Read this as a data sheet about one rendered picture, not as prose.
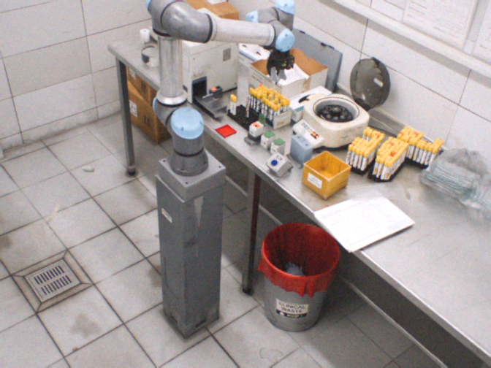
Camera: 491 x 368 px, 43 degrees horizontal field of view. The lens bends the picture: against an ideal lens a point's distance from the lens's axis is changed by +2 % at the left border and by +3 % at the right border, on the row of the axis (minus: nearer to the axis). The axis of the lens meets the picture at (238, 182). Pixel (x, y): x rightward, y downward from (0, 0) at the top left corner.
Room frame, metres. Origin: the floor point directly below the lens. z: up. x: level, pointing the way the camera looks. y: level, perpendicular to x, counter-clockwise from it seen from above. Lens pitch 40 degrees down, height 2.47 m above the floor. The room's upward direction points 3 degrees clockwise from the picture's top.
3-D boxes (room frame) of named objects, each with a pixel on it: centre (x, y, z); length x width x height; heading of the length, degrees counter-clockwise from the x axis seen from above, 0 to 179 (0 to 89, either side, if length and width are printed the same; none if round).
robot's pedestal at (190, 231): (1.88, 0.20, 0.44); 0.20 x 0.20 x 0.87; 40
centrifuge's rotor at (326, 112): (2.25, -0.40, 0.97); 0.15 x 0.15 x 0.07
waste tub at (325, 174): (1.89, -0.34, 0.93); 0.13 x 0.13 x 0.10; 45
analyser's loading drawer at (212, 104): (2.39, 0.16, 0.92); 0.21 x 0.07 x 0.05; 40
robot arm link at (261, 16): (2.15, -0.06, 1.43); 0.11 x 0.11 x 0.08; 31
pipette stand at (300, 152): (2.04, -0.25, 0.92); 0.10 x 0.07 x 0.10; 32
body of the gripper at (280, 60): (2.21, -0.14, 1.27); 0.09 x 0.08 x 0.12; 31
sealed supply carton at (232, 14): (3.10, 0.22, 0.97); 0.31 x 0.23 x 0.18; 33
